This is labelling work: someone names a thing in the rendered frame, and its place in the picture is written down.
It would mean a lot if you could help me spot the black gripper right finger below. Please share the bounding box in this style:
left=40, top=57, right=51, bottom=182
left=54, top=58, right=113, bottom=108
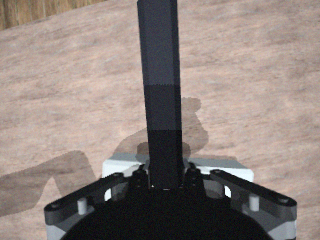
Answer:
left=181, top=158, right=297, bottom=240

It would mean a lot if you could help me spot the grey frying pan with black handle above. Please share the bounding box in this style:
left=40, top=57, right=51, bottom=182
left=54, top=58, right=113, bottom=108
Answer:
left=137, top=0, right=183, bottom=190

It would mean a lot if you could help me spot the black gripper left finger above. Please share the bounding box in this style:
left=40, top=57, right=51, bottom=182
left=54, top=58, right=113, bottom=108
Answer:
left=44, top=160, right=152, bottom=240

